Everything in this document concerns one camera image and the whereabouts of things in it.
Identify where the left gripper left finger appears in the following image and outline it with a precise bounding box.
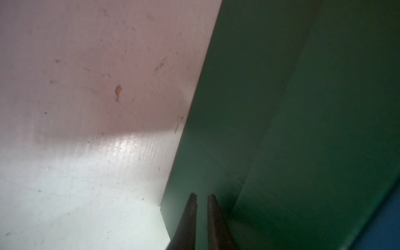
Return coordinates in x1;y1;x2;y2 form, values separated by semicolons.
166;193;198;250

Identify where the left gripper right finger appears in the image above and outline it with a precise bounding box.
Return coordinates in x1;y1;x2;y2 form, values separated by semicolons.
207;194;238;250

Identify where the blue shoebox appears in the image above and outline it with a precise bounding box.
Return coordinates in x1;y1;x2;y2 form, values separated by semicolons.
351;183;400;250

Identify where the green shoebox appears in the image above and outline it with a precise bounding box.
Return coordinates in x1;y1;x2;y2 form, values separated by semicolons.
160;1;400;250

